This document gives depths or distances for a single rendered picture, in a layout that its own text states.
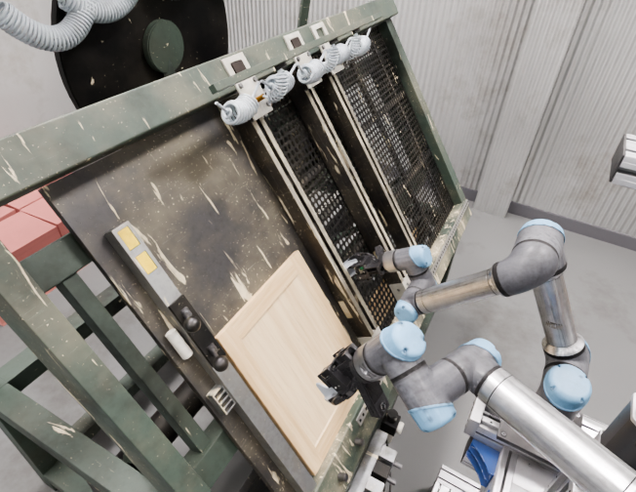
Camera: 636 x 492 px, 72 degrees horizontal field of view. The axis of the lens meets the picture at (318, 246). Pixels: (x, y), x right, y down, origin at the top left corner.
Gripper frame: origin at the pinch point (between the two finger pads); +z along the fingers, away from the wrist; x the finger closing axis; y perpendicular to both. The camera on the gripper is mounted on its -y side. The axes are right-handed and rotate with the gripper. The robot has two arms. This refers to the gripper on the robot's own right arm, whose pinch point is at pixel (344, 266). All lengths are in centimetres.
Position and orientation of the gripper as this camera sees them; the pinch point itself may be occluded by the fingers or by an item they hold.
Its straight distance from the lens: 165.4
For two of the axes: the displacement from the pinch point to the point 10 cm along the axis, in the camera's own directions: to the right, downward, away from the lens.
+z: -7.4, 1.7, 6.5
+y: -4.8, 5.4, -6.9
